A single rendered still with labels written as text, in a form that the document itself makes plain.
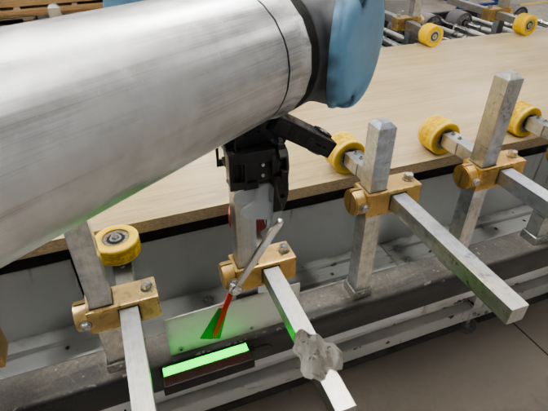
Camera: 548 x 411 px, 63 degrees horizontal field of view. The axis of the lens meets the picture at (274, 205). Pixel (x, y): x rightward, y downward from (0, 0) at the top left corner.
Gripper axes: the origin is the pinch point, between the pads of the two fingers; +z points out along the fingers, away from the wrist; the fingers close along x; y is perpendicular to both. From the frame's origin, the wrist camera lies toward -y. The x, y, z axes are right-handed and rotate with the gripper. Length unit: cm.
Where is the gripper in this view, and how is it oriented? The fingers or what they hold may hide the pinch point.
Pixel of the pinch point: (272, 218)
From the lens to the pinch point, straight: 67.3
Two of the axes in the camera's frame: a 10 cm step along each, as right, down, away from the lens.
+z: -0.1, 8.1, 5.8
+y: -9.3, 2.0, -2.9
